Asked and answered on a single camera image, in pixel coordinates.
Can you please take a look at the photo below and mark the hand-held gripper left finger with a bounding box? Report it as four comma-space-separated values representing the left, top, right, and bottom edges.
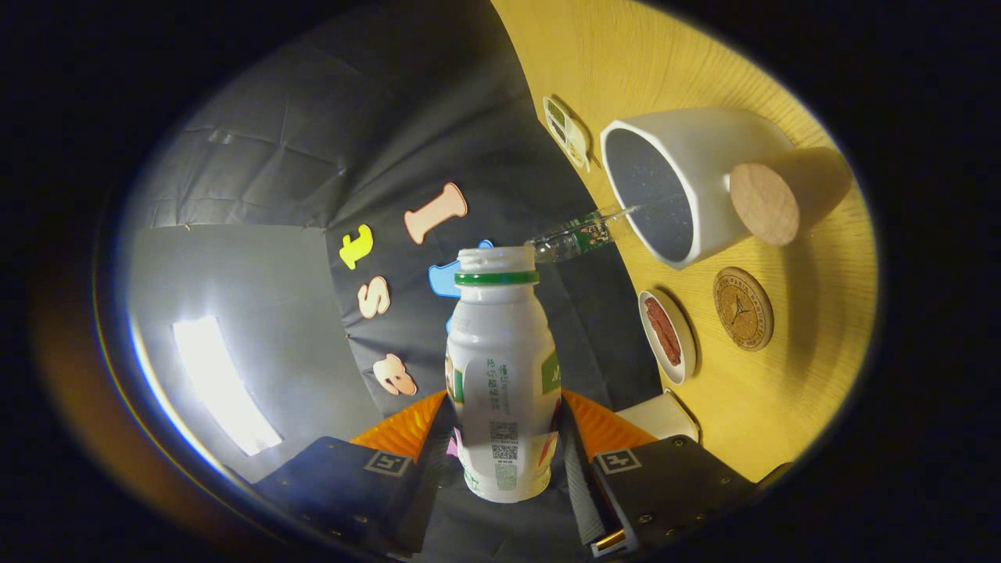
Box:
223, 389, 458, 560

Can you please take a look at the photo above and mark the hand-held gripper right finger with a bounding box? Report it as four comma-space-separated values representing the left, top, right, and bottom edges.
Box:
559, 389, 771, 558

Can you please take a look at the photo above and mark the white juice bottle green label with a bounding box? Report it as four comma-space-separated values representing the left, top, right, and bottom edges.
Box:
444, 246, 562, 504

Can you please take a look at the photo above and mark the round cork coaster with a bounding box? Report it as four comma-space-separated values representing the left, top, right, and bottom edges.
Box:
712, 267, 775, 352

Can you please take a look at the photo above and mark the white cup with wooden handle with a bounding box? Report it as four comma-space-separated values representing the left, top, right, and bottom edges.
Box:
600, 107, 855, 271

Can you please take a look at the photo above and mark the clear plastic water bottle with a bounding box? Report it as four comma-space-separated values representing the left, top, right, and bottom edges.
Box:
526, 202, 638, 264

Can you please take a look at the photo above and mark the cream toaster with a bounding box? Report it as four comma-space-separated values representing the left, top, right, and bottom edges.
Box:
615, 390, 701, 443

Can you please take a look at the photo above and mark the grey round plate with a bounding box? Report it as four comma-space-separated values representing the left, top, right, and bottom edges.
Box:
638, 289, 698, 385

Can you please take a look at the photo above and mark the wooden table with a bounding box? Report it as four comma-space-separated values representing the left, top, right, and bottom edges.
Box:
491, 0, 878, 484

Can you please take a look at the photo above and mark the white divided dish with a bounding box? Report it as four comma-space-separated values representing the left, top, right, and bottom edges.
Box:
543, 96, 593, 173

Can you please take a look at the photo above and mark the black backdrop cloth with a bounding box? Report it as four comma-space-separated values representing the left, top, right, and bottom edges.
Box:
125, 0, 666, 563

